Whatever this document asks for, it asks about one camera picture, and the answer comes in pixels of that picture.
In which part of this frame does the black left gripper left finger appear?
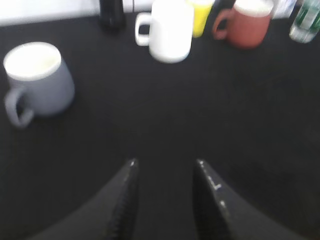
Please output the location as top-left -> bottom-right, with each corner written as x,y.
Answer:
31,158 -> 139,240

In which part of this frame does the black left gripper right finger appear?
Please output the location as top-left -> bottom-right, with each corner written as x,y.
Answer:
192,159 -> 303,240

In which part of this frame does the clear water bottle green label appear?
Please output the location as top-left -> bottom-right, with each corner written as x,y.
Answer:
289,0 -> 320,44

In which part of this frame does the dark wine bottle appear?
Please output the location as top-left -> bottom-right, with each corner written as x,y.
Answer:
99,0 -> 126,33

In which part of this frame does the yellow cup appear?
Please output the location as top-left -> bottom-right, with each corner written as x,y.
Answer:
187,0 -> 215,38

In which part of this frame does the grey ceramic mug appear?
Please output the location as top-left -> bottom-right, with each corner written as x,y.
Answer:
3,41 -> 75,129

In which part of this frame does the white ceramic mug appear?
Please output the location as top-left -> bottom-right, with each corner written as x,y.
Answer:
134,0 -> 194,64

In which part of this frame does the reddish brown ceramic mug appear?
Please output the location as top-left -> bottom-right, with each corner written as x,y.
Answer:
212,0 -> 274,49

